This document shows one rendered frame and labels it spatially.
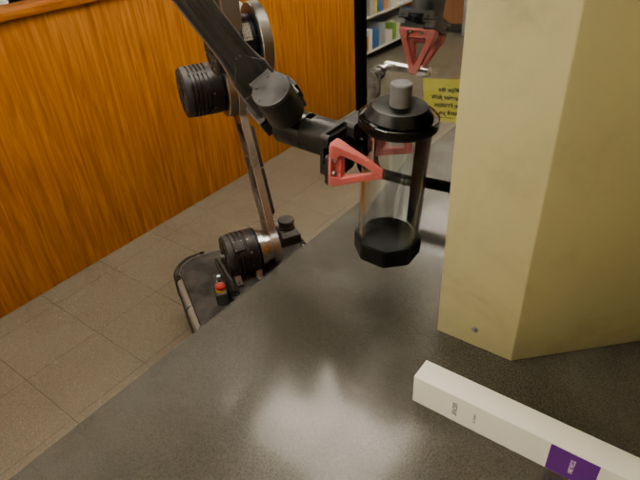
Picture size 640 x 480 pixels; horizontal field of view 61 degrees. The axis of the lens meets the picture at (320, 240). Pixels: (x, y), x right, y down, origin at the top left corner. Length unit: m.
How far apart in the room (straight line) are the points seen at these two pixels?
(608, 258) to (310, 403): 0.41
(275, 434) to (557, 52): 0.52
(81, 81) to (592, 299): 2.22
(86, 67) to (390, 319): 2.01
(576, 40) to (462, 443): 0.45
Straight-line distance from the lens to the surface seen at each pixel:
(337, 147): 0.74
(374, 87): 1.01
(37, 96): 2.50
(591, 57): 0.60
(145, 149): 2.82
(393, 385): 0.75
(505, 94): 0.62
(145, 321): 2.39
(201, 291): 2.07
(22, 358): 2.45
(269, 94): 0.78
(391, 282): 0.90
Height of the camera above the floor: 1.51
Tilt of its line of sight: 34 degrees down
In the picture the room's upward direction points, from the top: 4 degrees counter-clockwise
